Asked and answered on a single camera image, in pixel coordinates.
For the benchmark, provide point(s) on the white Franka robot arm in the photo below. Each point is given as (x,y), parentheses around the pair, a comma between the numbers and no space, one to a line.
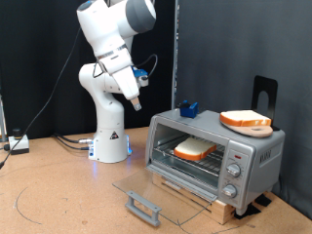
(107,143)

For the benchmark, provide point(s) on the white bread slice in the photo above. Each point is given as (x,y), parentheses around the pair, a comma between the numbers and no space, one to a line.
(243,117)
(195,148)

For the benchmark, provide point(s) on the wooden slatted block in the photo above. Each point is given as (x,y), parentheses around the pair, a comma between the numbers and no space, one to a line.
(224,213)

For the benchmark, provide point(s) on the silver oven knob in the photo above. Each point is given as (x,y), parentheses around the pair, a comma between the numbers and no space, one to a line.
(234,169)
(229,190)

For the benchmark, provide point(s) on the black metal bookend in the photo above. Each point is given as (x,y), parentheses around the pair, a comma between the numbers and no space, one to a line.
(258,84)

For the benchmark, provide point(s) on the small round wooden board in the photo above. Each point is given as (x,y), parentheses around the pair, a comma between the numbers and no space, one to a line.
(256,131)

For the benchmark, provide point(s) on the vertical metal pole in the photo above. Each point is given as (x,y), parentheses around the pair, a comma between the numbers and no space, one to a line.
(175,48)

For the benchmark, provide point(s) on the silver toaster oven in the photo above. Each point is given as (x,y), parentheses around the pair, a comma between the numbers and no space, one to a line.
(269,162)

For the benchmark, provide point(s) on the black foam pad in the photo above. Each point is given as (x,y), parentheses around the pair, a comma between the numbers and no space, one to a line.
(250,211)
(264,200)

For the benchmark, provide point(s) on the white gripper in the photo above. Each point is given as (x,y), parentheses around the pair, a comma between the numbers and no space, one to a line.
(125,81)

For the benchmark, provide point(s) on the emergency stop button box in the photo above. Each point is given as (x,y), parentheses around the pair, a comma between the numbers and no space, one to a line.
(19,144)

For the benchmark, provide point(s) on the metal post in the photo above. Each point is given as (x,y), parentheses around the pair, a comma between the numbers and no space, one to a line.
(2,123)

